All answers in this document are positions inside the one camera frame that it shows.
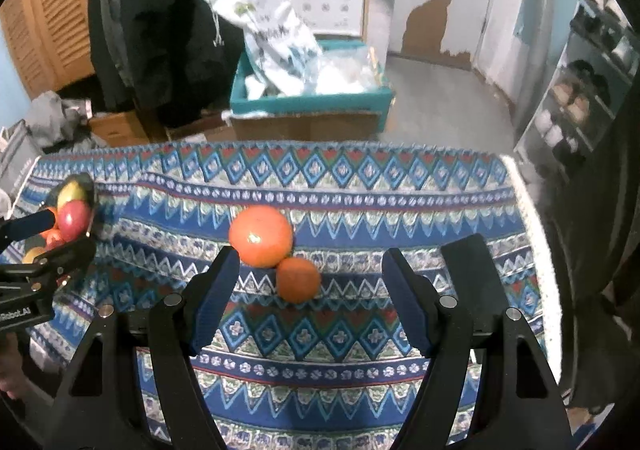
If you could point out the blue patterned tablecloth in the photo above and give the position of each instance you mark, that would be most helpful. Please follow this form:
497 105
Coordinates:
350 180

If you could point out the yellow lemon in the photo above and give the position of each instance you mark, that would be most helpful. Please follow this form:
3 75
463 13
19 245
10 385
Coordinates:
71 192
34 255

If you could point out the grey fabric bag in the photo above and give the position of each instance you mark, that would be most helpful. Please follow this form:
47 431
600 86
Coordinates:
17 155

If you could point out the teal storage bin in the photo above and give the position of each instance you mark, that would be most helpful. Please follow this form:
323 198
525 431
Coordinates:
310 105

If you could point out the white patterned drawer box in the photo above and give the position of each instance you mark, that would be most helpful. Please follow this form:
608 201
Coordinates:
325 10

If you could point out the silver refrigerator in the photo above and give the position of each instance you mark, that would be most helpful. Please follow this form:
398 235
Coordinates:
542 30

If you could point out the clear glass plate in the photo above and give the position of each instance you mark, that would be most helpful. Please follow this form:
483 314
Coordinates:
92 195

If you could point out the shoe rack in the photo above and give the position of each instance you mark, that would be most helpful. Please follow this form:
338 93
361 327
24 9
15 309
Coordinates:
580 95

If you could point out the person's dark clothing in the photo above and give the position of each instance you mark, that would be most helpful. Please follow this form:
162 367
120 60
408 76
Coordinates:
600 255

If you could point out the small orange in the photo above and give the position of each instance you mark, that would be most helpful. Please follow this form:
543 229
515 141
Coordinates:
298 281

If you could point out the black hanging coat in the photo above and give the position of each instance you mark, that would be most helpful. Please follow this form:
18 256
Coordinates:
160 30

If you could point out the grey jacket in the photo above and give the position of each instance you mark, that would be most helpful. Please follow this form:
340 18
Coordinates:
52 120

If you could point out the clear plastic bag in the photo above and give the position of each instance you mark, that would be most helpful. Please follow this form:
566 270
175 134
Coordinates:
345 72

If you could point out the white printed plastic bag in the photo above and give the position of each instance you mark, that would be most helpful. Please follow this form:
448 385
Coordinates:
270 20

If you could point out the red apple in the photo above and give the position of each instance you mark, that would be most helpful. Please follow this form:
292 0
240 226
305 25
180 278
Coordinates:
75 221

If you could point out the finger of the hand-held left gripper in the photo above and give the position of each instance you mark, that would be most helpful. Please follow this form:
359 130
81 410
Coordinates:
55 262
30 226

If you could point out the cardboard box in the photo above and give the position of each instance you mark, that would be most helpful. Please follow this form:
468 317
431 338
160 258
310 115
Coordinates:
300 127
120 127
200 132

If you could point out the wooden louvered cabinet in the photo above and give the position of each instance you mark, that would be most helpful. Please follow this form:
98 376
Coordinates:
45 15

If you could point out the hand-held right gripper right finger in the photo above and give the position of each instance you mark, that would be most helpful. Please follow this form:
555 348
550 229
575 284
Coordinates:
412 300

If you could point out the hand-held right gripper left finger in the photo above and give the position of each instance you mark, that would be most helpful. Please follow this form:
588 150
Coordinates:
212 300

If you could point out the large orange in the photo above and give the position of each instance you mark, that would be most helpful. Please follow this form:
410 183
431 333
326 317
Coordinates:
52 238
261 236

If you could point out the white door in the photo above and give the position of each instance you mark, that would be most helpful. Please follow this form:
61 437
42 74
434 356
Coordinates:
500 5

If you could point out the person's left hand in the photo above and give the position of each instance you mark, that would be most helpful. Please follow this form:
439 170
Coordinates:
10 380

